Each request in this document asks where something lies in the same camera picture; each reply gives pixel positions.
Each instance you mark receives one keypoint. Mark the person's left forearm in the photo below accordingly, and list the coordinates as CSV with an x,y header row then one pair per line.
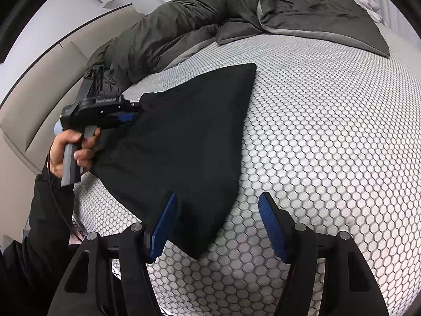
x,y
39,237

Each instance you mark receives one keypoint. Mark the beige padded headboard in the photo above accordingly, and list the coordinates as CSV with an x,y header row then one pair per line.
x,y
39,98

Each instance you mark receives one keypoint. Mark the black pants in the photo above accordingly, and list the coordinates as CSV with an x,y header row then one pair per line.
x,y
184,144

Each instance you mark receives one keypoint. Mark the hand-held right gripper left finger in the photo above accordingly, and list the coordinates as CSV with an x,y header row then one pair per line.
x,y
162,227

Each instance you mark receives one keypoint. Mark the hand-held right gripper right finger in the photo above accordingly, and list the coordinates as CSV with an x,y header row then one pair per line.
x,y
273,227

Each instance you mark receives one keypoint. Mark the person's left hand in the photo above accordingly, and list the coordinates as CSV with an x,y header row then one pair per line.
x,y
59,151

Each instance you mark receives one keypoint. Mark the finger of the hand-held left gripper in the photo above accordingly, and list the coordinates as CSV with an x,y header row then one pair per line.
x,y
134,107
126,117

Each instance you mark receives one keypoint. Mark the dark green duvet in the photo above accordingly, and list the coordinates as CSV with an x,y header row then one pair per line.
x,y
197,16

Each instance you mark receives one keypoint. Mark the crumpled white sheet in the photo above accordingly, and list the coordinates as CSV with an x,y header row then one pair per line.
x,y
365,1

